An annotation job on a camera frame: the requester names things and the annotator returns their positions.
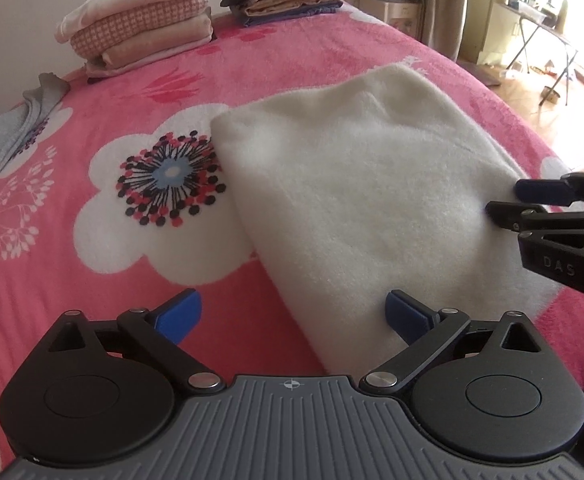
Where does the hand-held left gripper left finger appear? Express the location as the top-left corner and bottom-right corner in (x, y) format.
(46, 287), (225, 393)

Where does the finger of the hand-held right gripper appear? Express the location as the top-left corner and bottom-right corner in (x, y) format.
(514, 161), (584, 208)
(486, 201), (584, 233)

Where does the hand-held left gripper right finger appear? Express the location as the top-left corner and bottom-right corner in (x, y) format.
(359, 289), (543, 395)

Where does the white fuzzy sweater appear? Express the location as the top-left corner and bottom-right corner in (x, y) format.
(211, 62), (578, 376)

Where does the folding ironing table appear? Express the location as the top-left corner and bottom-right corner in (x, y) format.
(492, 0), (580, 108)

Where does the beige curtain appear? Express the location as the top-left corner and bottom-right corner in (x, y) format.
(419, 0), (500, 63)

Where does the white water dispenser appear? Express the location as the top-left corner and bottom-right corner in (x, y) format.
(359, 0), (425, 41)

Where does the grey knit garment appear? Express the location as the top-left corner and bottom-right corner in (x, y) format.
(0, 72), (71, 201)

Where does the pink floral blanket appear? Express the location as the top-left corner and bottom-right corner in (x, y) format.
(0, 0), (584, 476)

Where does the blue folded garment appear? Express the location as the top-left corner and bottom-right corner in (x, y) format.
(239, 2), (345, 28)

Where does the tan folded garment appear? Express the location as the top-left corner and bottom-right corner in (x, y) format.
(237, 0), (345, 18)

